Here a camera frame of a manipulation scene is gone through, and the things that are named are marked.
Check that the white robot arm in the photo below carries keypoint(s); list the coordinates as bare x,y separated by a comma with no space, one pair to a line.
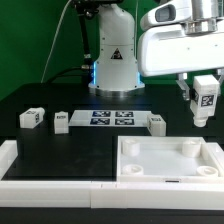
115,72

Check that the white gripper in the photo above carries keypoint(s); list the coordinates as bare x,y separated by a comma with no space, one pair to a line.
168,50

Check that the white tag base sheet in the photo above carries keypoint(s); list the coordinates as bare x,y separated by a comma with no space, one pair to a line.
109,118

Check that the white U-shaped fence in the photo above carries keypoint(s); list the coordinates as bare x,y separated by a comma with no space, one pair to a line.
101,194

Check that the white square tabletop part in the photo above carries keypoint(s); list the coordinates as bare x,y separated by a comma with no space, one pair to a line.
169,159

